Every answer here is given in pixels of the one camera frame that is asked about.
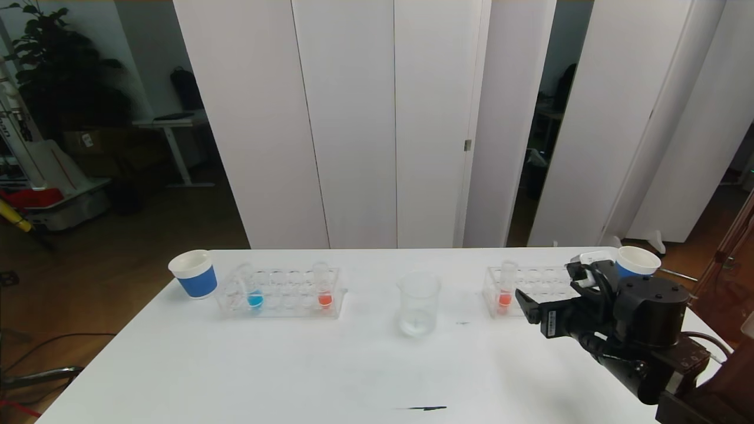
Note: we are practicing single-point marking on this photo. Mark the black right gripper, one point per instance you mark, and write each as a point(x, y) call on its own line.
point(549, 323)

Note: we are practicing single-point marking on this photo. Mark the test tube with red pigment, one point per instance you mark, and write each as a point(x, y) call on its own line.
point(503, 300)
point(324, 301)

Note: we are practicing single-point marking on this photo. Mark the test tube with blue pigment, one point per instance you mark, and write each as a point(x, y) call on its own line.
point(255, 301)

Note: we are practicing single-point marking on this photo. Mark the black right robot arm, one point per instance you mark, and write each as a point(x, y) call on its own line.
point(651, 312)

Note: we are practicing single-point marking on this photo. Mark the clear acrylic test tube rack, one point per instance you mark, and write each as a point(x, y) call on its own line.
point(539, 285)
point(285, 294)

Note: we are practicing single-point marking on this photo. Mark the clear plastic beaker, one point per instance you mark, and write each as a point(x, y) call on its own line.
point(418, 312)

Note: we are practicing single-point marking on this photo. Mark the white partition foot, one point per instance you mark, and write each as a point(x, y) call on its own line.
point(655, 241)
point(614, 242)

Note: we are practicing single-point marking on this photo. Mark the blue white paper cup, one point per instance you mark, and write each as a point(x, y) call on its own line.
point(197, 284)
point(639, 259)

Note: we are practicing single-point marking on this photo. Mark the white folding partition screen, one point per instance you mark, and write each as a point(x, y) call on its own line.
point(353, 118)
point(612, 118)

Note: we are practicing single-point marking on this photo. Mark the black office chair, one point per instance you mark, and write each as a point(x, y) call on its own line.
point(565, 88)

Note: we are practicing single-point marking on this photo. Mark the white desk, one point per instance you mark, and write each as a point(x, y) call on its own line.
point(171, 125)

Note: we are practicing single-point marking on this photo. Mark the black backpack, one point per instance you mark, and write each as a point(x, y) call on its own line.
point(187, 91)

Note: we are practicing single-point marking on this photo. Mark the brown cardboard box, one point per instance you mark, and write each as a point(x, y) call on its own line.
point(88, 141)

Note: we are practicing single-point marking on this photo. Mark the metal chair leg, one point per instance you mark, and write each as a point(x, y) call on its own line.
point(47, 377)

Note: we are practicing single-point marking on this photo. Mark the white machine with base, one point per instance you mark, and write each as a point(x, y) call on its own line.
point(59, 171)

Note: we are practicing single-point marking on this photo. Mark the red object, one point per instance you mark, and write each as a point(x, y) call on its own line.
point(35, 199)

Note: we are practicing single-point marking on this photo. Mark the dark green potted plant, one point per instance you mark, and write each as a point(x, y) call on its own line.
point(65, 76)

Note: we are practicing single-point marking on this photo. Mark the yellow tool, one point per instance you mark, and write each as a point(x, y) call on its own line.
point(17, 219)

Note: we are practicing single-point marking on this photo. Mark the dark floor outlet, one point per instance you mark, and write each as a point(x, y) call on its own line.
point(9, 278)

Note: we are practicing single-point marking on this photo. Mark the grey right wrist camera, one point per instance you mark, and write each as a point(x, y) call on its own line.
point(595, 258)

